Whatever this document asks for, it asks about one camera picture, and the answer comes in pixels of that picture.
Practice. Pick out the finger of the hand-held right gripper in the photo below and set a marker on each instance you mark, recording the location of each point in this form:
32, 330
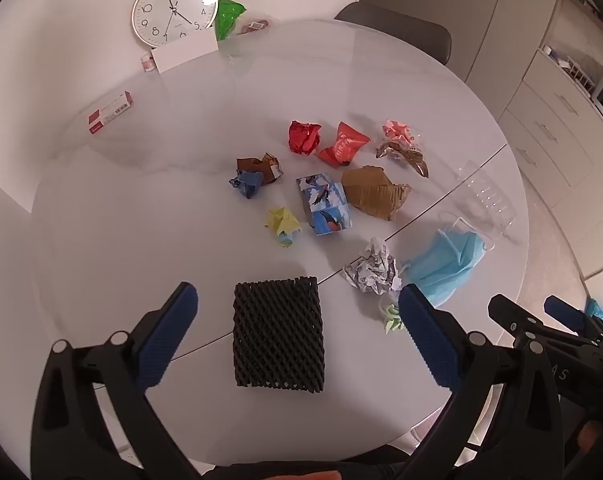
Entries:
564, 308
509, 312

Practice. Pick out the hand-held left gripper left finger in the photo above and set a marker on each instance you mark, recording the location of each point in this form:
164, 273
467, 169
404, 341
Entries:
166, 340

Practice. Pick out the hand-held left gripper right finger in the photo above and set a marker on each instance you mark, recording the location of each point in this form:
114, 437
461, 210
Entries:
429, 340

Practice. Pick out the black foam net sleeve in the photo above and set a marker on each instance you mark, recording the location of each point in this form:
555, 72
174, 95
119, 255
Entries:
279, 335

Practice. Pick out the red foil wrapper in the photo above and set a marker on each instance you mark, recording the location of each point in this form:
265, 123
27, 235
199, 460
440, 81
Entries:
304, 139

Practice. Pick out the blue plastic bag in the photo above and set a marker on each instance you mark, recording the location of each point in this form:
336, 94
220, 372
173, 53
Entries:
596, 310

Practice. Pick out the small green paper scrap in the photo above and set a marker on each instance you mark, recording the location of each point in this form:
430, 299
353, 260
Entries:
392, 317

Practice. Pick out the blue face mask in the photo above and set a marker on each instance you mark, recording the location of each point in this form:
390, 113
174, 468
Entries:
444, 265

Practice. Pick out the crumpled newspaper ball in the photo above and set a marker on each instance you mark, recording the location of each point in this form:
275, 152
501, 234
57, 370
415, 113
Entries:
374, 270

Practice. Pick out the clear plastic tray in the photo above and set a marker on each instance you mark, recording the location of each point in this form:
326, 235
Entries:
484, 197

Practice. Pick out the brown cardboard piece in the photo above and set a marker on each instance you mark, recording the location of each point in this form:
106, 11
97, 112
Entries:
374, 192

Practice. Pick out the yellow crumpled paper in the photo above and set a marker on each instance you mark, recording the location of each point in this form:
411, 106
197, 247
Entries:
283, 222

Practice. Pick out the blue printed carton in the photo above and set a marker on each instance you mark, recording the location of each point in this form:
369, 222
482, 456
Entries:
324, 205

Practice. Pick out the blue crumpled paper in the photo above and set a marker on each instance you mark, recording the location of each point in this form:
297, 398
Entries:
247, 184

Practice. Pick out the pale drawer cabinet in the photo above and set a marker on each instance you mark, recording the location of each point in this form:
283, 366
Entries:
551, 125

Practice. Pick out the brown clear plastic wrapper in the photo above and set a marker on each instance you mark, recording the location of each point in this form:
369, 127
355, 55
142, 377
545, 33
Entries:
404, 155

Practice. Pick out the pink crumpled wrapper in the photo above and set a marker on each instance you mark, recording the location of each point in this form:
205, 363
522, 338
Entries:
399, 131

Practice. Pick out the red snack packet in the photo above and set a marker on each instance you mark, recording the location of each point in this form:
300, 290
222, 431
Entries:
344, 146

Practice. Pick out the red white box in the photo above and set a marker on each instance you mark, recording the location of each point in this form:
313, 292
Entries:
109, 113

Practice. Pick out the white card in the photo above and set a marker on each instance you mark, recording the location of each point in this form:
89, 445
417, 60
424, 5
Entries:
181, 52

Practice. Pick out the pale tall cabinet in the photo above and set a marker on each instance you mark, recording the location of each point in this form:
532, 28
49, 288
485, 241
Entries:
506, 20

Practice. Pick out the grey chair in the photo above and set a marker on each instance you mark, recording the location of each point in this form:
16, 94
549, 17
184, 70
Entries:
406, 30

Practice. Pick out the small red white packet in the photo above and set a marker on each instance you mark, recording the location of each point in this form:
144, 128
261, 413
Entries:
255, 26

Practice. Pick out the green plastic bag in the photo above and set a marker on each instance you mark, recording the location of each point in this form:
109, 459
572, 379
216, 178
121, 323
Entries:
227, 17

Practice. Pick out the white wall clock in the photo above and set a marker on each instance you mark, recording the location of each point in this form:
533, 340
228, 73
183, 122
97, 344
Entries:
174, 7

